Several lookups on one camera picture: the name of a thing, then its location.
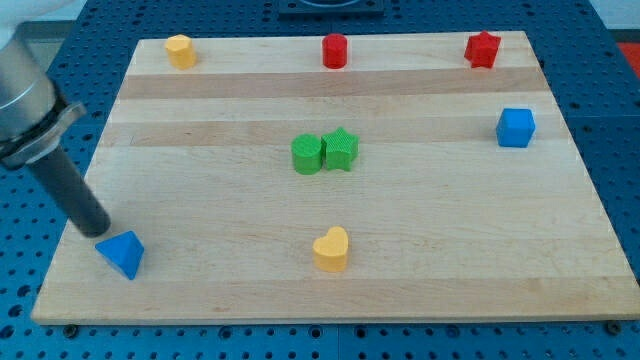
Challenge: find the silver tool flange clamp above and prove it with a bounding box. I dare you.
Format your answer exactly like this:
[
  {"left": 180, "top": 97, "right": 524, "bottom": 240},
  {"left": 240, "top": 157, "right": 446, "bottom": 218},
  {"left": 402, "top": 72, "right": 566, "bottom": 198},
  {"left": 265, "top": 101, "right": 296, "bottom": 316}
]
[{"left": 1, "top": 95, "right": 87, "bottom": 170}]

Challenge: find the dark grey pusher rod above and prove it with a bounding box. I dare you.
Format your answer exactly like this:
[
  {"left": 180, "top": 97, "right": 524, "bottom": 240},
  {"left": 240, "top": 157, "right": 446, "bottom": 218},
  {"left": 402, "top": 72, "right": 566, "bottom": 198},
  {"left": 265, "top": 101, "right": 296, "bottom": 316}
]
[{"left": 27, "top": 146, "right": 111, "bottom": 238}]

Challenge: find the blue triangle block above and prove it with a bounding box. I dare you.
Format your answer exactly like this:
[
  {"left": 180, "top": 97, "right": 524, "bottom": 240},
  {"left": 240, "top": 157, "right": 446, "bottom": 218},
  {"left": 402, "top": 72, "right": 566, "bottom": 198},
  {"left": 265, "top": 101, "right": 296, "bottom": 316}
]
[{"left": 95, "top": 231, "right": 145, "bottom": 280}]

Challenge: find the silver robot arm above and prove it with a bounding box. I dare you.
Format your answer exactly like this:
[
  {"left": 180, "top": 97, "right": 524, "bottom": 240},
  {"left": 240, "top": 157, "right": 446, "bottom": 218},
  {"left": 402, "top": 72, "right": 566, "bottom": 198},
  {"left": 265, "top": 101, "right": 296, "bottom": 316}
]
[{"left": 1, "top": 0, "right": 111, "bottom": 238}]

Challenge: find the yellow hexagon block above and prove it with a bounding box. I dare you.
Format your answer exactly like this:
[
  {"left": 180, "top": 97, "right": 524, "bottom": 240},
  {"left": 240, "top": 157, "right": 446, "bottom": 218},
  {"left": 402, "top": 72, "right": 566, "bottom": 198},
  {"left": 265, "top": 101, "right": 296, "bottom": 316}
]
[{"left": 164, "top": 34, "right": 197, "bottom": 70}]

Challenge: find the green cylinder block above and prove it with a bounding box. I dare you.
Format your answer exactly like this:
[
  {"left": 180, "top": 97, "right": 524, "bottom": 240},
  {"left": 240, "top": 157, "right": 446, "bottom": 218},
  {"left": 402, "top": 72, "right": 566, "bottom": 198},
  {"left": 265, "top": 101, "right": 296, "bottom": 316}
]
[{"left": 291, "top": 134, "right": 322, "bottom": 175}]

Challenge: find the yellow heart block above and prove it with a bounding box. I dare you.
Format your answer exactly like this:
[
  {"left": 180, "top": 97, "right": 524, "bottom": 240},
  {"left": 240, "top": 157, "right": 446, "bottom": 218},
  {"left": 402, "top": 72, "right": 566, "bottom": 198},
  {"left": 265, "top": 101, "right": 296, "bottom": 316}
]
[{"left": 312, "top": 226, "right": 349, "bottom": 272}]

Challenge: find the green star block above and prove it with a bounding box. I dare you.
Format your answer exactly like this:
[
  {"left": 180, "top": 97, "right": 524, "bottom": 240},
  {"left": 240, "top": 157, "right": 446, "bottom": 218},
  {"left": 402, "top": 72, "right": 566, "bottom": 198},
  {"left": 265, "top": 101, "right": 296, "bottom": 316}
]
[{"left": 321, "top": 127, "right": 359, "bottom": 171}]

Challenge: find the red cylinder block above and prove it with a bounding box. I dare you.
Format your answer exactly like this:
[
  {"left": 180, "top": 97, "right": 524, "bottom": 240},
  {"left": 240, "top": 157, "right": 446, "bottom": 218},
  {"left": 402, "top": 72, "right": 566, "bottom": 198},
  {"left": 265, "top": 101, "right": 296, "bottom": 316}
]
[{"left": 322, "top": 33, "right": 348, "bottom": 69}]

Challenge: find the wooden board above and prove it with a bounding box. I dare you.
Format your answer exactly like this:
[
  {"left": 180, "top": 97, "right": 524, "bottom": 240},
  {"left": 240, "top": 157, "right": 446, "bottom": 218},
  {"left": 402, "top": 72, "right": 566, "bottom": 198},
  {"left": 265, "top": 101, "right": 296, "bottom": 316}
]
[{"left": 32, "top": 31, "right": 639, "bottom": 325}]

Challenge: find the red star block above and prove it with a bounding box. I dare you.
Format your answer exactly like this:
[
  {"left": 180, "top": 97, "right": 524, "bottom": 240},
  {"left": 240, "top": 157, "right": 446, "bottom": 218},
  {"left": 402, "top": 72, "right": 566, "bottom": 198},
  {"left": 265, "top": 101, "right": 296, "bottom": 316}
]
[{"left": 464, "top": 30, "right": 502, "bottom": 69}]

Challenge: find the blue cube block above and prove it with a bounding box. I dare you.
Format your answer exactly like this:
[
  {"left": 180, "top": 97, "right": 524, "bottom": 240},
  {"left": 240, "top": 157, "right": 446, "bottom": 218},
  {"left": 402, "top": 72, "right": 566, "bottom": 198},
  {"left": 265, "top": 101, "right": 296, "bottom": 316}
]
[{"left": 496, "top": 108, "right": 536, "bottom": 148}]

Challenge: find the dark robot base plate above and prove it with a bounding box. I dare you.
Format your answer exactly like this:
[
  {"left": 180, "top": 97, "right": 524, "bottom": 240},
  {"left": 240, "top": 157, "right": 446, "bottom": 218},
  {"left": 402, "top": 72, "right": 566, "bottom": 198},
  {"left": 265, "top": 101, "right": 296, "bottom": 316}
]
[{"left": 277, "top": 0, "right": 385, "bottom": 15}]

